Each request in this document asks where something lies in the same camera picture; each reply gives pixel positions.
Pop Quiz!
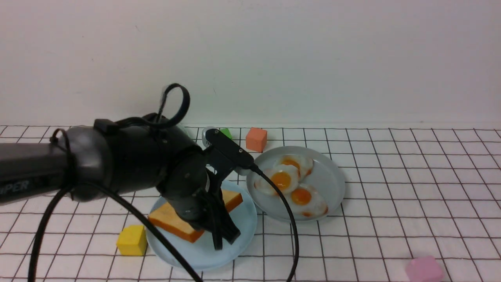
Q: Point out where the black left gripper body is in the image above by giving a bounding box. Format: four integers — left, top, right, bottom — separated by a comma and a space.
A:
157, 151, 226, 231

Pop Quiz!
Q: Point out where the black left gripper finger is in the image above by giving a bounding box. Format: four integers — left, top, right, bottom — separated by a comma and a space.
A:
213, 204, 240, 244
210, 219, 223, 250

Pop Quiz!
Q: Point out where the light blue plate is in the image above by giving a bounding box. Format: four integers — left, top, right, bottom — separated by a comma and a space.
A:
157, 180, 258, 272

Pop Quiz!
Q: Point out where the toast slice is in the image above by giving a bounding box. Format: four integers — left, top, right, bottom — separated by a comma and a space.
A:
148, 190, 243, 243

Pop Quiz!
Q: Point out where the fried egg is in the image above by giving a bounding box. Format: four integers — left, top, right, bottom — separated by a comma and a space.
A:
285, 184, 329, 219
254, 164, 299, 196
275, 155, 314, 180

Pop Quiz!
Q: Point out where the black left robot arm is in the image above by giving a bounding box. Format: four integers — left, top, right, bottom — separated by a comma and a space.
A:
0, 121, 240, 250

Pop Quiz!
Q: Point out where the green cube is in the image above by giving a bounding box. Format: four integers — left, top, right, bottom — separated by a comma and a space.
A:
219, 127, 233, 140

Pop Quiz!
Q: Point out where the yellow cube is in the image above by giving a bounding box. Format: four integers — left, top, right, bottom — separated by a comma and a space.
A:
116, 225, 148, 256

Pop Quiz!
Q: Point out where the orange cube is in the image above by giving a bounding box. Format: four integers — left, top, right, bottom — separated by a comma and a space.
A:
245, 127, 268, 152

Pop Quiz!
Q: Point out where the grey plate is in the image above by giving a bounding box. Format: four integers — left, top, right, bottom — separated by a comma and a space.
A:
255, 146, 346, 222

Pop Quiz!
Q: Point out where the checkered white tablecloth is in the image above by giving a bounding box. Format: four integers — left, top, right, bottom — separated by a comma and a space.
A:
0, 125, 501, 282

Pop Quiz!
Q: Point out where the pink cube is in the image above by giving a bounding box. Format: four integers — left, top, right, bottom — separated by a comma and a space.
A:
405, 256, 444, 282

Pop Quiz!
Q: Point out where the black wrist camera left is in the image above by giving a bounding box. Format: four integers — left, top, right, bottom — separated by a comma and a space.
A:
202, 127, 254, 178

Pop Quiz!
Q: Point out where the black cable left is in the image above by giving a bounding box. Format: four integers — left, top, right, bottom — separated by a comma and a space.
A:
27, 83, 300, 282

